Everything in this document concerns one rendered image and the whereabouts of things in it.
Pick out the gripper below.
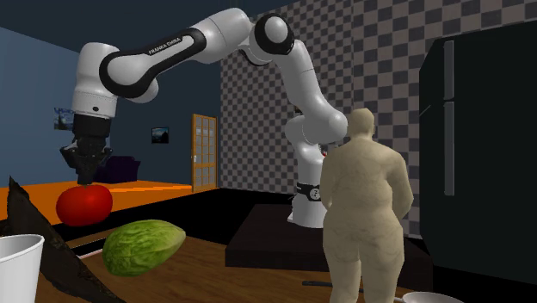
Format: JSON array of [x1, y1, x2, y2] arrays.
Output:
[[59, 113, 114, 186]]

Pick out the dark purple sofa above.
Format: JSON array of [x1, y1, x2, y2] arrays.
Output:
[[93, 155, 142, 185]]

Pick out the red tomato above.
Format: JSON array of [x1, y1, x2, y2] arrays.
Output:
[[56, 183, 114, 228]]

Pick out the green lettuce head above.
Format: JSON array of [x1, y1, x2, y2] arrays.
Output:
[[102, 219, 188, 277]]

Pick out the dark brown pointed shape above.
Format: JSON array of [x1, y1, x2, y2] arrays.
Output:
[[0, 176, 127, 303]]

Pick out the wooden door with glass panes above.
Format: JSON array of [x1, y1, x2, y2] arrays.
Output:
[[191, 113, 219, 194]]

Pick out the white cup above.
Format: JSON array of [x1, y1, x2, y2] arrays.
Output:
[[0, 233, 46, 303]]

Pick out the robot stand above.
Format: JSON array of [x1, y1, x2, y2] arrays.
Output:
[[225, 202, 434, 292]]

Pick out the beige human figure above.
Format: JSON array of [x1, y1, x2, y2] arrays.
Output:
[[320, 108, 416, 303]]

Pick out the white bowl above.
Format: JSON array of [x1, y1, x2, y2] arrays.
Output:
[[394, 291, 465, 303]]

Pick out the black refrigerator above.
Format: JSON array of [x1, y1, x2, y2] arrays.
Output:
[[418, 20, 537, 288]]

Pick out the blue wall picture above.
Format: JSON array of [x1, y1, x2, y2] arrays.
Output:
[[52, 107, 76, 132]]

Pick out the small dark wall picture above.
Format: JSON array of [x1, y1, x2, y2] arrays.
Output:
[[151, 127, 170, 145]]

